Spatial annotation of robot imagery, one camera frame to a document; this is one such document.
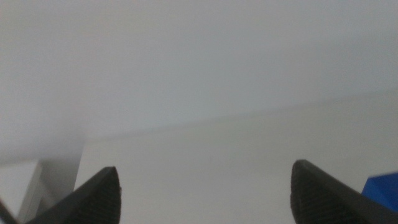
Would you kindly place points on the white side table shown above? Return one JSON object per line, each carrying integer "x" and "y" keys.
{"x": 15, "y": 183}

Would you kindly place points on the blue cube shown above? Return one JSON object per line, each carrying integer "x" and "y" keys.
{"x": 385, "y": 189}

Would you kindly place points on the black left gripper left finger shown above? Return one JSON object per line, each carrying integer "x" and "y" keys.
{"x": 96, "y": 199}

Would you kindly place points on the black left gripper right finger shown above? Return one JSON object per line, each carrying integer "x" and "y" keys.
{"x": 320, "y": 199}

